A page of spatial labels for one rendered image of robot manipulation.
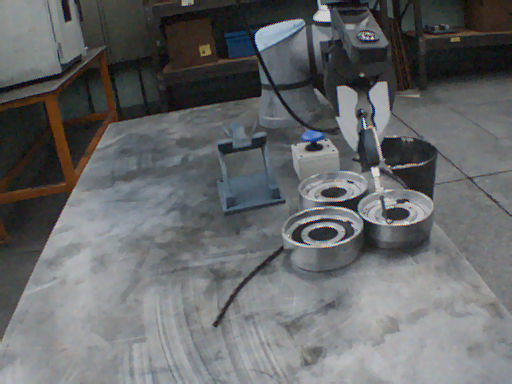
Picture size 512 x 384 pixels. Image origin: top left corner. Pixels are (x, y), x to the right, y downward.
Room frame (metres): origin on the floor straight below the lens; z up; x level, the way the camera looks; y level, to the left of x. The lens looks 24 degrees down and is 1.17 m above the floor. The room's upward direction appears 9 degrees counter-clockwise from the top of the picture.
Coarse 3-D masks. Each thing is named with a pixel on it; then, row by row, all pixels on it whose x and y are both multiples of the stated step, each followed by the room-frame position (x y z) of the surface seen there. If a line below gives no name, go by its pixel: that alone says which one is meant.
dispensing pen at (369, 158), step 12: (360, 120) 0.66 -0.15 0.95; (360, 132) 0.63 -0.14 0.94; (372, 132) 0.63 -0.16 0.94; (360, 144) 0.63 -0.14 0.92; (372, 144) 0.62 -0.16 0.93; (360, 156) 0.64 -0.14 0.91; (372, 156) 0.61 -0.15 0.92; (372, 168) 0.61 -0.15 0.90; (372, 180) 0.61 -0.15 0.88; (384, 204) 0.58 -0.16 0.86
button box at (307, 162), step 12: (300, 144) 0.88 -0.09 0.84; (324, 144) 0.87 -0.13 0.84; (300, 156) 0.82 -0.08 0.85; (312, 156) 0.82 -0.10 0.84; (324, 156) 0.82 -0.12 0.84; (336, 156) 0.82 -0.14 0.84; (300, 168) 0.82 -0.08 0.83; (312, 168) 0.82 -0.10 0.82; (324, 168) 0.82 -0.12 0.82; (336, 168) 0.82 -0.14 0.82; (300, 180) 0.82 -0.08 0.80
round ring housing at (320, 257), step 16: (320, 208) 0.64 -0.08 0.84; (336, 208) 0.63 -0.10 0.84; (288, 224) 0.61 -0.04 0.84; (320, 224) 0.61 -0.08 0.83; (336, 224) 0.60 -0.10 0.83; (288, 240) 0.56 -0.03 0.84; (304, 240) 0.58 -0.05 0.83; (320, 240) 0.61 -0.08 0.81; (336, 240) 0.56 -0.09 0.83; (352, 240) 0.54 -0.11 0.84; (304, 256) 0.54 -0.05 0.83; (320, 256) 0.54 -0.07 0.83; (336, 256) 0.54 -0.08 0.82; (352, 256) 0.55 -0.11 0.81
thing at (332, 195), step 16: (320, 176) 0.75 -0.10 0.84; (336, 176) 0.75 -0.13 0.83; (352, 176) 0.73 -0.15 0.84; (304, 192) 0.72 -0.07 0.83; (320, 192) 0.71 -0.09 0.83; (336, 192) 0.72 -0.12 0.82; (352, 192) 0.69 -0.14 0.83; (368, 192) 0.68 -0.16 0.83; (304, 208) 0.68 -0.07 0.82; (352, 208) 0.65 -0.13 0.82
